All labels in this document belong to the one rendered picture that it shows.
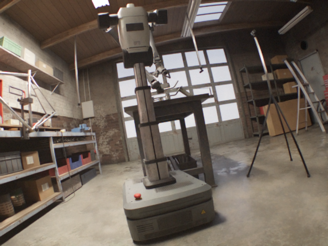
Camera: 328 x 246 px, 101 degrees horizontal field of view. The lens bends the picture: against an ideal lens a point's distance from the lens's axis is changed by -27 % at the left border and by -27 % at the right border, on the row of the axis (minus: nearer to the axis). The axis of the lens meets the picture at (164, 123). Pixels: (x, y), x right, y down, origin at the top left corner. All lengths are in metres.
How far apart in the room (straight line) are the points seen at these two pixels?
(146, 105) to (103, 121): 3.90
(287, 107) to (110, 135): 4.74
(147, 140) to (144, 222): 0.51
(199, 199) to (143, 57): 0.98
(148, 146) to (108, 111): 3.93
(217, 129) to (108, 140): 2.99
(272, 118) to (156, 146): 3.92
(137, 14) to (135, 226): 1.42
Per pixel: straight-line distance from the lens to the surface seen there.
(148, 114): 1.24
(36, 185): 2.05
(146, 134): 1.21
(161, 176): 1.24
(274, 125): 4.82
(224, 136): 5.28
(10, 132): 1.72
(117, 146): 5.00
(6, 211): 1.76
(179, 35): 4.98
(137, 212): 1.02
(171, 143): 4.98
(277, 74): 5.97
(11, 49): 2.80
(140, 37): 1.38
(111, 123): 5.04
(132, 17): 1.48
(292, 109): 5.32
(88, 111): 5.15
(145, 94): 1.26
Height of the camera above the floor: 0.61
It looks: 3 degrees up
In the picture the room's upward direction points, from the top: 10 degrees counter-clockwise
